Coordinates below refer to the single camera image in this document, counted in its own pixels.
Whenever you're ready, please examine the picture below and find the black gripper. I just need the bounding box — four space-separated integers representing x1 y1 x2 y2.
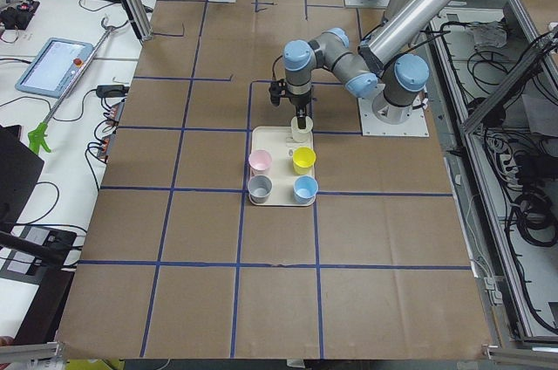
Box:
285 81 313 128

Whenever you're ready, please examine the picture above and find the pale green ikea cup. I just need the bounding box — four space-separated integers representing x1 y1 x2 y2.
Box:
290 116 313 143

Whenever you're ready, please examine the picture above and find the yellow ikea cup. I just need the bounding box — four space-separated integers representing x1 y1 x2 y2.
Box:
292 147 316 175

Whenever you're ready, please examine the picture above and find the pink ikea cup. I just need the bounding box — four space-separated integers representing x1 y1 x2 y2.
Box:
248 149 273 176

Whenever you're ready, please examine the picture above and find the blue ikea cup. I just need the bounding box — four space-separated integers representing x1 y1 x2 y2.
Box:
293 175 318 205

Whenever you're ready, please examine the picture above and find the grey ikea cup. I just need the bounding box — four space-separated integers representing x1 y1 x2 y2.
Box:
247 175 273 204

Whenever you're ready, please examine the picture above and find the cream plastic tray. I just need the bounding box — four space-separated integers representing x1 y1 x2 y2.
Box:
251 126 314 207

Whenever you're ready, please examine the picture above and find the black power adapter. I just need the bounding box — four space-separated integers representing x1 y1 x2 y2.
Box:
95 84 129 99

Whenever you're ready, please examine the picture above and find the blue teach pendant tablet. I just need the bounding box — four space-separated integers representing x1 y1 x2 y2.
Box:
15 38 93 99

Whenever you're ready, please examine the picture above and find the metal reacher grabber tool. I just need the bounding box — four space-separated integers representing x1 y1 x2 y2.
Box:
28 17 128 154

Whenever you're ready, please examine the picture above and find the black monitor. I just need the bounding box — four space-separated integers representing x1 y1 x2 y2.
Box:
1 127 44 233

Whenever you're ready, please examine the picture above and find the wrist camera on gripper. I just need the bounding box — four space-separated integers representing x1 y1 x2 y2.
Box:
269 79 287 106

